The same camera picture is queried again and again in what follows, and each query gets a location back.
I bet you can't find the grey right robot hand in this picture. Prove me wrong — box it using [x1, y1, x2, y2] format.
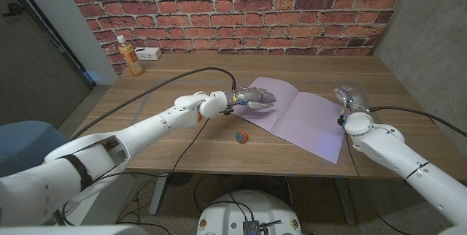
[333, 85, 370, 115]

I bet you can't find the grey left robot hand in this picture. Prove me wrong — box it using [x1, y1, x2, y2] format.
[226, 87, 277, 115]

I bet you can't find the purple file folder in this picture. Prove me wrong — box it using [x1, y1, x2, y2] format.
[233, 77, 346, 165]

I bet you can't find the red toy fruit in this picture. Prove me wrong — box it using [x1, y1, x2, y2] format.
[234, 130, 249, 145]

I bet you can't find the orange tea bottle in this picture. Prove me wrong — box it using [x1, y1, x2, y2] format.
[116, 34, 145, 77]

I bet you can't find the brick print backdrop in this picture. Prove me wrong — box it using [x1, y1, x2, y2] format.
[60, 0, 415, 75]

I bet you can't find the grey table leg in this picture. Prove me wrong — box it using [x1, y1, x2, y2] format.
[335, 178, 357, 225]
[148, 172, 169, 216]

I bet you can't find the white power socket box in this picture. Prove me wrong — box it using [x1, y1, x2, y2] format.
[134, 47, 163, 61]

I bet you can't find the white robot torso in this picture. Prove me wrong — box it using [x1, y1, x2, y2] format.
[196, 190, 303, 235]

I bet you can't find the dark grey door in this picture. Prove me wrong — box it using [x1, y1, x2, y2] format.
[0, 0, 92, 126]

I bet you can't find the blue chair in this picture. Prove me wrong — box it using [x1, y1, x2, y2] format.
[0, 120, 70, 177]

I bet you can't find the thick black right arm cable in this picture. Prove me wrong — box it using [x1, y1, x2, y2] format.
[368, 105, 467, 138]

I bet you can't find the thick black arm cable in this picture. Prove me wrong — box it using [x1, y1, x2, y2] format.
[71, 66, 237, 141]
[368, 105, 467, 138]

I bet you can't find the thin black hanging cable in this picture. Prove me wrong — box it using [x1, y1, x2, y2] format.
[169, 117, 211, 176]

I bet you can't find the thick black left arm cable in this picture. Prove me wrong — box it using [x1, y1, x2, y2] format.
[71, 66, 237, 141]

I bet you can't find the black door handle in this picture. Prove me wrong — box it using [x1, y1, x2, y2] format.
[1, 2, 25, 18]

